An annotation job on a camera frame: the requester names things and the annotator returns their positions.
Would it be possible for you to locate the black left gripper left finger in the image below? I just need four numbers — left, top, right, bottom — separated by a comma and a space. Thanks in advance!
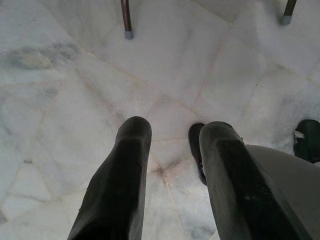
66, 115, 153, 240

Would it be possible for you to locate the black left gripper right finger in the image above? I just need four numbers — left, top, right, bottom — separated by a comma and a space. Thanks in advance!
198, 121, 311, 240

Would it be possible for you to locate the robot grey leg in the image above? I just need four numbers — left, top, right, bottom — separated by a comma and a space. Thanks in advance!
243, 144, 320, 240

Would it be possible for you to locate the robot left black foot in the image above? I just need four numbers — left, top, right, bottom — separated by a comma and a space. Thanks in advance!
188, 122, 208, 186

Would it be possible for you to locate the robot black foot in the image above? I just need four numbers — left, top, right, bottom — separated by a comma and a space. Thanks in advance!
292, 119, 320, 164
188, 122, 208, 186

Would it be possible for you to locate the robot right black foot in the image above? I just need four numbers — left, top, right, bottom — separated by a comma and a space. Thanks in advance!
292, 119, 320, 164

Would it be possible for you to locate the brown chair leg grey cap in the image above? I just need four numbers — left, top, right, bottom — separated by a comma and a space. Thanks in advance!
279, 0, 297, 26
120, 0, 135, 40

